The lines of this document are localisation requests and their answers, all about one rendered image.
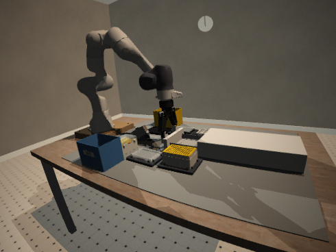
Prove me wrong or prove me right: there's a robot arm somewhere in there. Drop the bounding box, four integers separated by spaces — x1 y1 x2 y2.
77 27 183 133

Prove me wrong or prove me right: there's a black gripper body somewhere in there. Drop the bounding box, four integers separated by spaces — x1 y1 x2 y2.
159 100 173 118

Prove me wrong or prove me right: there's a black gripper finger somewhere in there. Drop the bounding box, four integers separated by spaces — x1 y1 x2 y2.
169 108 178 133
158 111 169 144

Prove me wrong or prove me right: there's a grey bench mat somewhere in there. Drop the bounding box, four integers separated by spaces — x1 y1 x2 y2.
62 134 329 242

